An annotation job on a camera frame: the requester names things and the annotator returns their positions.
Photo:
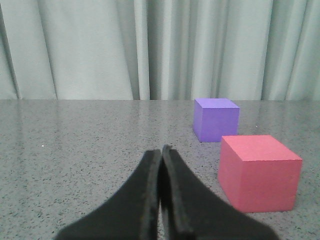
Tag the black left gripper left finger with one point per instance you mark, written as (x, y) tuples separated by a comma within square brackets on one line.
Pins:
[(130, 214)]

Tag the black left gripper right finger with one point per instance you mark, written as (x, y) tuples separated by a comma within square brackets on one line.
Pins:
[(191, 211)]

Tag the pink foam cube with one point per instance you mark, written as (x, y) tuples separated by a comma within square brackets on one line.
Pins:
[(258, 173)]

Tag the purple foam cube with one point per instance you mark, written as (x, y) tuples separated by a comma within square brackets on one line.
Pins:
[(214, 118)]

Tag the pale green curtain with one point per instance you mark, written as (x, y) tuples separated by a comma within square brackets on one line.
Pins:
[(160, 49)]

